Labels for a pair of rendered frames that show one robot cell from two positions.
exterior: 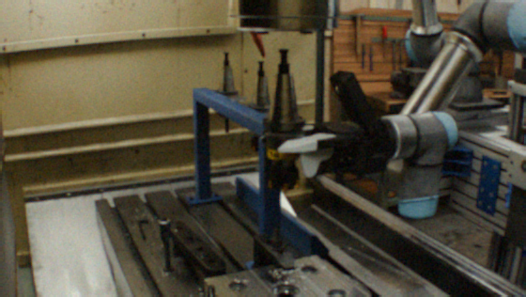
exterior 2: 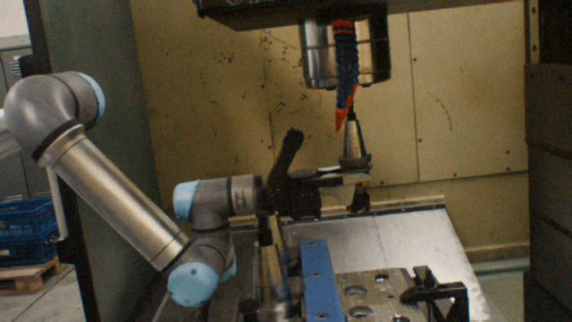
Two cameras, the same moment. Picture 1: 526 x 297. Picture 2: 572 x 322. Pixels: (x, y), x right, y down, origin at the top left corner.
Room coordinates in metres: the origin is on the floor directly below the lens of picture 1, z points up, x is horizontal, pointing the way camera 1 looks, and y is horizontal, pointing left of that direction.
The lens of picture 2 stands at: (1.70, 0.28, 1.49)
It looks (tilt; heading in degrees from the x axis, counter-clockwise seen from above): 11 degrees down; 206
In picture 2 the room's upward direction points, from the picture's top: 6 degrees counter-clockwise
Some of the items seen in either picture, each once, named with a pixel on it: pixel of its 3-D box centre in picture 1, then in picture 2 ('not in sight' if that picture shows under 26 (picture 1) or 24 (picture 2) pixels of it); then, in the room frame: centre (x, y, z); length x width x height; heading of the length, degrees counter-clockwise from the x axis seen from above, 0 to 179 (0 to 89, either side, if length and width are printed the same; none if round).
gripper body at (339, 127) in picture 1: (354, 147); (290, 193); (0.82, -0.15, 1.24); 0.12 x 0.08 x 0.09; 115
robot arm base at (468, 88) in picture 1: (463, 84); not in sight; (1.70, -0.68, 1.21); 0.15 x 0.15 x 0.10
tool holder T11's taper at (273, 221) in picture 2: not in sight; (271, 238); (1.11, -0.04, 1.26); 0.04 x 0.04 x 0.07
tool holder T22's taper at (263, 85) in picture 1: (260, 90); (269, 271); (1.21, 0.00, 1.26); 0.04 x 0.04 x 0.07
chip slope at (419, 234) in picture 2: not in sight; (341, 281); (0.17, -0.31, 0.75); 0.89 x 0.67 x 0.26; 115
